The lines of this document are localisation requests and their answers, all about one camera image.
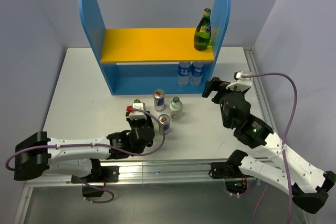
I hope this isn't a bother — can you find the right clear Chang bottle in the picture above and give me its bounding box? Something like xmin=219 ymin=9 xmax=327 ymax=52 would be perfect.
xmin=169 ymin=97 xmax=183 ymax=120

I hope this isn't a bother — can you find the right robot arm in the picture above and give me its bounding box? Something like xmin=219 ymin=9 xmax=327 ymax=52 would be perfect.
xmin=202 ymin=72 xmax=335 ymax=214

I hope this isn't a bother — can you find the green Perrier bottle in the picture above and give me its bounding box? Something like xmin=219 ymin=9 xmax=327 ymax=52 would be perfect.
xmin=194 ymin=8 xmax=211 ymax=51

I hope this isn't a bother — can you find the rear Red Bull can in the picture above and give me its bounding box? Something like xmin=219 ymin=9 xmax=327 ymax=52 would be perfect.
xmin=153 ymin=89 xmax=165 ymax=111

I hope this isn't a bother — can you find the aluminium rail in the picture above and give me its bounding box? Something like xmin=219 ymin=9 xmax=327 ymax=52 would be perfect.
xmin=23 ymin=158 xmax=300 ymax=188
xmin=242 ymin=46 xmax=308 ymax=224

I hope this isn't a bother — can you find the blue and yellow shelf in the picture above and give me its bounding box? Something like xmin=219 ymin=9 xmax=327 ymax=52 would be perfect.
xmin=78 ymin=0 xmax=231 ymax=95

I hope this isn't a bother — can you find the front Red Bull can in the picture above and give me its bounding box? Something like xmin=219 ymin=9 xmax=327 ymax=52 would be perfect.
xmin=159 ymin=114 xmax=171 ymax=135

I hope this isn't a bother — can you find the front aluminium rail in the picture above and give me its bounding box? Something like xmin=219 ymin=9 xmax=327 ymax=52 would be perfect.
xmin=23 ymin=158 xmax=300 ymax=188

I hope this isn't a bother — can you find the left Pocari Sweat bottle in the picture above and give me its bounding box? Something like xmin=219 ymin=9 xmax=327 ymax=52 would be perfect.
xmin=177 ymin=61 xmax=191 ymax=86

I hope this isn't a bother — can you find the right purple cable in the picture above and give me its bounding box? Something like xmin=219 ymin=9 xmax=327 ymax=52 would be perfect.
xmin=241 ymin=72 xmax=298 ymax=224

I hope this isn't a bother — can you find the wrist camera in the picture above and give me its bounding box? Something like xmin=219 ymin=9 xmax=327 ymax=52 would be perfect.
xmin=126 ymin=102 xmax=146 ymax=120
xmin=225 ymin=71 xmax=253 ymax=94

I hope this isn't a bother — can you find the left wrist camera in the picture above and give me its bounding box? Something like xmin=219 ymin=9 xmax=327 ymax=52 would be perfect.
xmin=126 ymin=102 xmax=146 ymax=120

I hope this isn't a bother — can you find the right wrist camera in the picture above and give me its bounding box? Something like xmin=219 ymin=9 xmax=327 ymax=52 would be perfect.
xmin=225 ymin=71 xmax=253 ymax=94

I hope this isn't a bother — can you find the red bull can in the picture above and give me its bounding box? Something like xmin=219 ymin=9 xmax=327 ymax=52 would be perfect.
xmin=153 ymin=89 xmax=165 ymax=111
xmin=159 ymin=114 xmax=171 ymax=135

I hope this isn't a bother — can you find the right aluminium rail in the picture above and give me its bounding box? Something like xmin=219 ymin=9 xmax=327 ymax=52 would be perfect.
xmin=242 ymin=46 xmax=308 ymax=224

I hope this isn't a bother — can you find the right Pocari Sweat bottle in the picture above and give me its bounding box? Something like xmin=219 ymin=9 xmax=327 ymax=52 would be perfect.
xmin=189 ymin=61 xmax=205 ymax=86

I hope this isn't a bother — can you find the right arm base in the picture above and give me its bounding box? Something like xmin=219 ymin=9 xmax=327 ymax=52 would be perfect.
xmin=208 ymin=162 xmax=259 ymax=197

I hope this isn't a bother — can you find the pocari sweat bottle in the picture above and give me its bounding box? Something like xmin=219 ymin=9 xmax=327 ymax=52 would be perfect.
xmin=189 ymin=61 xmax=205 ymax=86
xmin=177 ymin=61 xmax=191 ymax=86

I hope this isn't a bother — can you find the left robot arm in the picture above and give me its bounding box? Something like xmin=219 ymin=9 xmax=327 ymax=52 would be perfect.
xmin=14 ymin=118 xmax=155 ymax=182

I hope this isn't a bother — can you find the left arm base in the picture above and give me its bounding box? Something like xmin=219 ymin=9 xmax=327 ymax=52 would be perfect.
xmin=70 ymin=166 xmax=119 ymax=204

